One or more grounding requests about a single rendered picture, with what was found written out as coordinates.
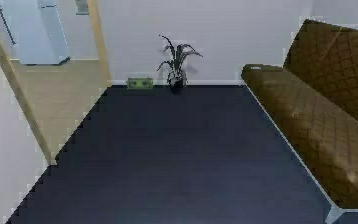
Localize white fridge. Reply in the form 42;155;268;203
0;0;71;66

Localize dark potted house plant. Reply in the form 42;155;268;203
156;33;204;91

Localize small green box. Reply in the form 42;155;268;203
126;77;154;90

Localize grey framed wall picture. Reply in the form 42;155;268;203
74;0;90;16

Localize brown quilted sofa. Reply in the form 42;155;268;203
240;18;358;224

